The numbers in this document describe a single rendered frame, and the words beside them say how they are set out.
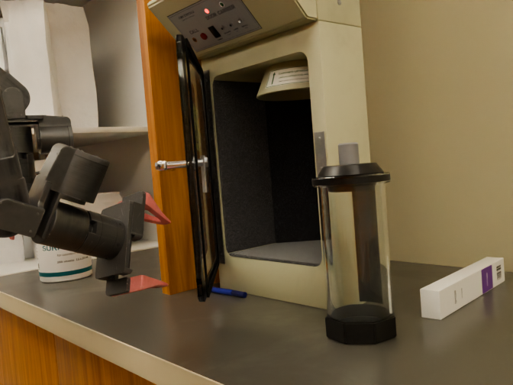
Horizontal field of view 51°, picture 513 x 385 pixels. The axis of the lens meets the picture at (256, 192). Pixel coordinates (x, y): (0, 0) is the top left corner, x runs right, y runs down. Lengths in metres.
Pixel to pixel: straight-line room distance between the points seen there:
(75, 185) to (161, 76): 0.49
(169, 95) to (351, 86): 0.39
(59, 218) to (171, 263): 0.46
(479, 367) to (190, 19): 0.73
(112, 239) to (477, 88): 0.81
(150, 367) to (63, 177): 0.29
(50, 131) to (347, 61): 0.55
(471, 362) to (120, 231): 0.47
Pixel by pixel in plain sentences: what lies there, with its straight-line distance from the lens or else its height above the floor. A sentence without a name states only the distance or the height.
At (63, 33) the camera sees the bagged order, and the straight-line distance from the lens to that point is 2.20.
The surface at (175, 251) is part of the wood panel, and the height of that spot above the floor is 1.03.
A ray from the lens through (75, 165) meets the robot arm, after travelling 0.69.
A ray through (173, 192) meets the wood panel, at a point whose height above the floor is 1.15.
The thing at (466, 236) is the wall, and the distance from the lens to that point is 1.24.
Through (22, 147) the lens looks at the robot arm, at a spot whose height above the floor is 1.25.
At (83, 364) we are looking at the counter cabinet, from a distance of 1.10.
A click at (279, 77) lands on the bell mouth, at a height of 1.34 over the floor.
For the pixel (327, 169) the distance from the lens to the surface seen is 0.74.
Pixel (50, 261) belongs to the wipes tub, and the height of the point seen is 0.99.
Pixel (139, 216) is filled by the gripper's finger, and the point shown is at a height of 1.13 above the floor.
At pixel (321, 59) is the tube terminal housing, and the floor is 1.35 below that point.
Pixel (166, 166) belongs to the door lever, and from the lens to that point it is 0.83.
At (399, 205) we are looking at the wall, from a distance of 1.32.
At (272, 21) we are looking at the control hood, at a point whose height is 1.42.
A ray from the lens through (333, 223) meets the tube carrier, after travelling 0.73.
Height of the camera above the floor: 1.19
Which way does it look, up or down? 3 degrees down
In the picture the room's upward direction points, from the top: 5 degrees counter-clockwise
